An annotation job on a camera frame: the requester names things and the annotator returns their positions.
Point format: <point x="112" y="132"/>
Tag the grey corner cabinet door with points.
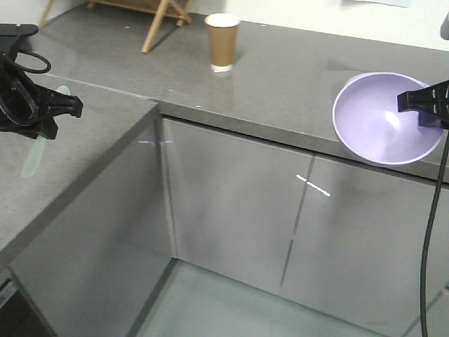
<point x="234" y="202"/>
<point x="357" y="251"/>

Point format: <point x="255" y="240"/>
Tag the purple plastic bowl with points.
<point x="367" y="121"/>

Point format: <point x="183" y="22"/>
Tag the grey corner cabinet right door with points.
<point x="357" y="251"/>

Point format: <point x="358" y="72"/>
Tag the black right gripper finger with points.
<point x="432" y="99"/>
<point x="431" y="121"/>

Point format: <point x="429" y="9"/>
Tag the pale green plastic spoon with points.
<point x="34" y="157"/>

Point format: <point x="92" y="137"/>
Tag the white paper sheet on wall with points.
<point x="390" y="3"/>

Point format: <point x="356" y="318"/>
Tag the wooden rack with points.
<point x="178" y="10"/>

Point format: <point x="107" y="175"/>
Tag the grey corner cabinet left door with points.
<point x="234" y="202"/>

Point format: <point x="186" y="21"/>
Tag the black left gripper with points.
<point x="23" y="103"/>

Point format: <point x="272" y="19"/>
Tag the brown paper cup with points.
<point x="222" y="36"/>

